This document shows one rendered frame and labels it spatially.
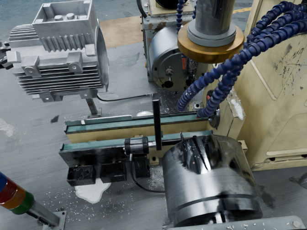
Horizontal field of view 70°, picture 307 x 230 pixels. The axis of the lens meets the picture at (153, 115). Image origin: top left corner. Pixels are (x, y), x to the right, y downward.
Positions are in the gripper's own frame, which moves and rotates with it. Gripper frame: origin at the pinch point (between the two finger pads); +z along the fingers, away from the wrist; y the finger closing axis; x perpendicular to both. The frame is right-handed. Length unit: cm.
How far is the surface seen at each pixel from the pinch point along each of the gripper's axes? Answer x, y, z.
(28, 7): 115, 365, -193
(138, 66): 58, 61, 10
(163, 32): 25, 37, 27
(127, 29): 121, 228, -13
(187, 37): 7.1, 1.9, 32.3
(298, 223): 26, -42, 46
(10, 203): 24.5, -30.0, -20.1
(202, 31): 4.7, -0.6, 35.8
